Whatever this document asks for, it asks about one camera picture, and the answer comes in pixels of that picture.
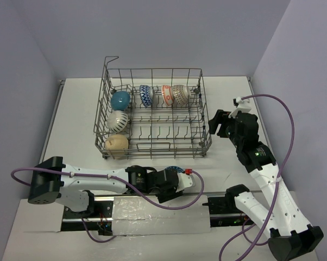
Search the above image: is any yellow bowl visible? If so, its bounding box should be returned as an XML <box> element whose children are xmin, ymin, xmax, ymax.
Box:
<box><xmin>105</xmin><ymin>134</ymin><xmax>129</xmax><ymax>159</ymax></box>

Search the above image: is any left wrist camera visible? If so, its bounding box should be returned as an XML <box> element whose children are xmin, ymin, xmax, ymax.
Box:
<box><xmin>176</xmin><ymin>169</ymin><xmax>195</xmax><ymax>192</ymax></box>

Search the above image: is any blue patterned bowl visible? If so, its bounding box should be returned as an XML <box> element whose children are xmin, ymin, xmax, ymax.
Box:
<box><xmin>166</xmin><ymin>166</ymin><xmax>185</xmax><ymax>173</ymax></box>

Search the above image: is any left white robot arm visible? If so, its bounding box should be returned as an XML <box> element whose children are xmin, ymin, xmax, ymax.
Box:
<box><xmin>28</xmin><ymin>157</ymin><xmax>183</xmax><ymax>217</ymax></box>

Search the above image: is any red patterned bowl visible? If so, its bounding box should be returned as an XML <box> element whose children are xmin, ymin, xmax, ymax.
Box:
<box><xmin>139</xmin><ymin>85</ymin><xmax>154</xmax><ymax>108</ymax></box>

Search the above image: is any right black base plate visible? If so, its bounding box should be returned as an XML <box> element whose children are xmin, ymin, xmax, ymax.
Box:
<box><xmin>202</xmin><ymin>196</ymin><xmax>248</xmax><ymax>227</ymax></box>

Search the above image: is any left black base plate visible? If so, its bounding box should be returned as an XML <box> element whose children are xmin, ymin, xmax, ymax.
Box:
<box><xmin>60</xmin><ymin>197</ymin><xmax>114</xmax><ymax>236</ymax></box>

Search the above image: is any plain blue bowl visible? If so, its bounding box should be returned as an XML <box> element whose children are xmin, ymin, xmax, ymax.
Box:
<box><xmin>111</xmin><ymin>91</ymin><xmax>130</xmax><ymax>111</ymax></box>

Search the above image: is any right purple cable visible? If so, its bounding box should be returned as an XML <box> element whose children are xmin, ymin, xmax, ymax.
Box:
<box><xmin>219</xmin><ymin>94</ymin><xmax>295</xmax><ymax>261</ymax></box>

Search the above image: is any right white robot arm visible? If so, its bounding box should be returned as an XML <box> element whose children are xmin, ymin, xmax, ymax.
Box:
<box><xmin>209</xmin><ymin>110</ymin><xmax>324</xmax><ymax>260</ymax></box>

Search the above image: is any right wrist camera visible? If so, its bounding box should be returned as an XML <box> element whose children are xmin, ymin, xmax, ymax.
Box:
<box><xmin>228</xmin><ymin>97</ymin><xmax>251</xmax><ymax>119</ymax></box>

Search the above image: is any grey wire dish rack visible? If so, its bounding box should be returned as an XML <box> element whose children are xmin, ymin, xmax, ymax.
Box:
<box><xmin>93</xmin><ymin>56</ymin><xmax>212</xmax><ymax>159</ymax></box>

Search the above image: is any grey patterned bowl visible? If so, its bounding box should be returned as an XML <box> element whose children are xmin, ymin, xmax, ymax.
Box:
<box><xmin>172</xmin><ymin>85</ymin><xmax>191</xmax><ymax>106</ymax></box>

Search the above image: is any orange floral bowl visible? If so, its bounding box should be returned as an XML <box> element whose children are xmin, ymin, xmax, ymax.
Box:
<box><xmin>161</xmin><ymin>85</ymin><xmax>174</xmax><ymax>107</ymax></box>

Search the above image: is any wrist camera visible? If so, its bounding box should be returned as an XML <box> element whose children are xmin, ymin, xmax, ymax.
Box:
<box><xmin>228</xmin><ymin>97</ymin><xmax>251</xmax><ymax>119</ymax></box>
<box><xmin>176</xmin><ymin>169</ymin><xmax>195</xmax><ymax>192</ymax></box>

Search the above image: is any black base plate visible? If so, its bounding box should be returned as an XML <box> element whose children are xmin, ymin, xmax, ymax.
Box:
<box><xmin>202</xmin><ymin>196</ymin><xmax>248</xmax><ymax>227</ymax></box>
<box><xmin>60</xmin><ymin>197</ymin><xmax>114</xmax><ymax>236</ymax></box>

